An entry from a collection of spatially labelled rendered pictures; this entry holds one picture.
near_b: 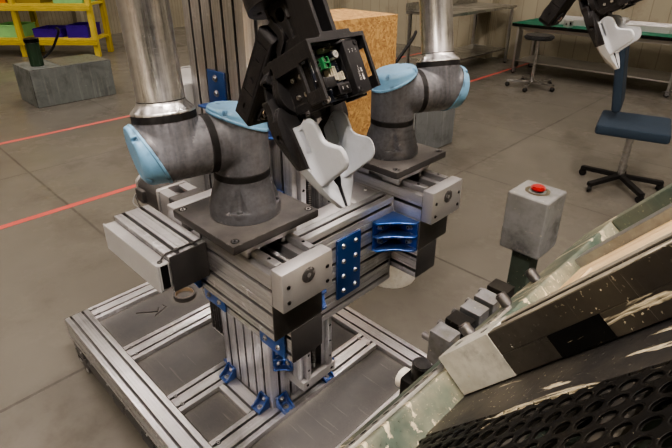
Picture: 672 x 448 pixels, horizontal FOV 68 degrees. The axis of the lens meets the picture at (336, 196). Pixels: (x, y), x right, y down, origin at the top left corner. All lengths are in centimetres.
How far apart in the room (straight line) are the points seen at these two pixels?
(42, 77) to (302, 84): 604
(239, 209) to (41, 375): 158
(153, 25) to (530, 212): 106
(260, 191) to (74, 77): 562
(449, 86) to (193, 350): 131
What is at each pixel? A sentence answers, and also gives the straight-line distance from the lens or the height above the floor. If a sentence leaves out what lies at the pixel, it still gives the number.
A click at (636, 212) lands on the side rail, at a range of 145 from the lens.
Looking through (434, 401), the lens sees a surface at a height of 90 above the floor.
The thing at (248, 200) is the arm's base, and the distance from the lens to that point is 101.
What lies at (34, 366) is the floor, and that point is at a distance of 251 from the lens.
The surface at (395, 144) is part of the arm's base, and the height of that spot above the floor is 108.
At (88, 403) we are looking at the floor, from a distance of 226.
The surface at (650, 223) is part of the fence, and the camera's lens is 118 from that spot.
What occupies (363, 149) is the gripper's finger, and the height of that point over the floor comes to 137.
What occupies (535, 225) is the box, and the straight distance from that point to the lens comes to 149.
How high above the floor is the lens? 153
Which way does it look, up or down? 26 degrees down
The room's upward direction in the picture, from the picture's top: straight up
